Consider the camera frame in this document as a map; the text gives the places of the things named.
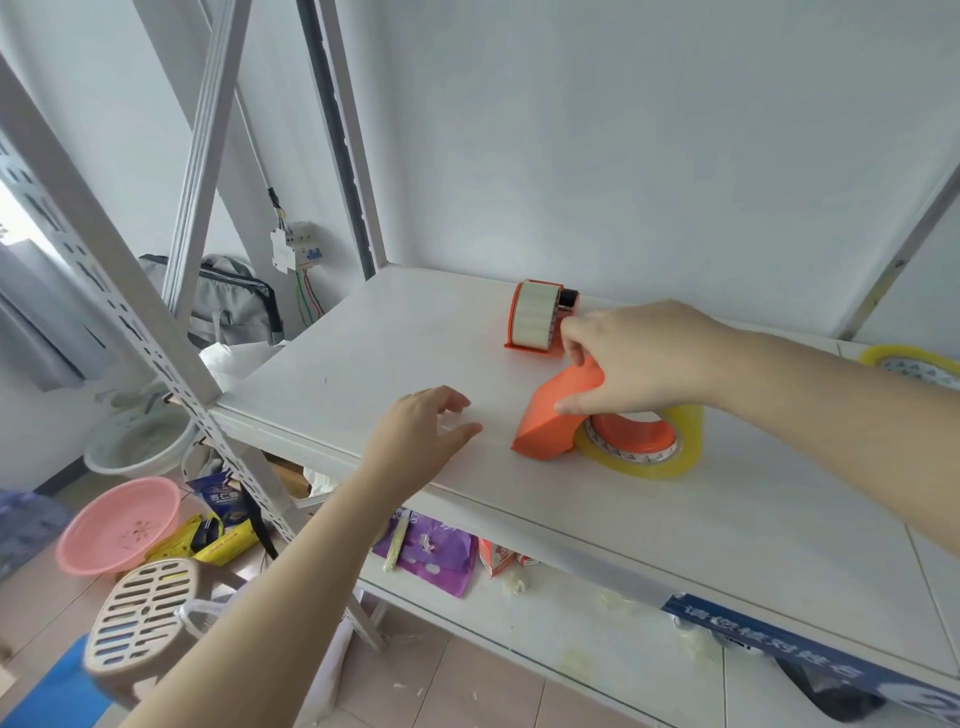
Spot person's left hand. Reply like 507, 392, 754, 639
358, 384, 485, 509

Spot person's right hand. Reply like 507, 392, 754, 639
553, 299, 735, 418

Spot yellow tape roll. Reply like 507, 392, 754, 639
858, 344, 960, 393
573, 404, 706, 481

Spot orange tape dispenser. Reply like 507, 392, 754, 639
511, 352, 680, 463
503, 280, 581, 359

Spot cream tape roll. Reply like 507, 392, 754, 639
511, 282, 562, 352

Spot person's right forearm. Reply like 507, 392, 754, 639
716, 322, 960, 560

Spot person's left forearm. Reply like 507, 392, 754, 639
123, 470, 403, 728

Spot purple plastic bag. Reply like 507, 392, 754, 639
372, 511, 480, 599

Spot brown wooden crate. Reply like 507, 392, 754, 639
168, 389, 313, 502

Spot red and white packet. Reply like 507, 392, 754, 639
478, 538, 538, 579

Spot blue packet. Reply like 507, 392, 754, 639
187, 470, 249, 526

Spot yellow packet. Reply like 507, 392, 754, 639
146, 513, 260, 568

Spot grey bag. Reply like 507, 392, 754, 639
138, 253, 286, 350

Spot white circuit breaker box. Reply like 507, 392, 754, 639
269, 221, 325, 275

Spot white red-printed plastic bag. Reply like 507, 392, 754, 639
176, 592, 354, 728

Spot white plastic basin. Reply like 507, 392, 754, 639
83, 401, 198, 479

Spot blue label strip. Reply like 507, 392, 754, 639
663, 593, 960, 725

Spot pink plastic basin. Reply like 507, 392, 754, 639
55, 476, 183, 577

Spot beige slotted plastic stool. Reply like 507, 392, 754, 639
82, 558, 249, 710

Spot pack of water bottles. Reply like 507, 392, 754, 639
0, 491, 73, 583

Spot blue mat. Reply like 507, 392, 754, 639
0, 633, 114, 728

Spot black strap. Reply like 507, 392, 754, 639
243, 479, 280, 562

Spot coloured electric wires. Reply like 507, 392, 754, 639
294, 268, 328, 328

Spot silver wall strip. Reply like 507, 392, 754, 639
836, 161, 960, 343

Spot white and dark shelf post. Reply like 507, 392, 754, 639
296, 0, 389, 280

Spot white perforated shelf post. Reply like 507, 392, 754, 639
0, 52, 388, 654

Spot white aluminium rail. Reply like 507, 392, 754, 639
161, 0, 255, 324

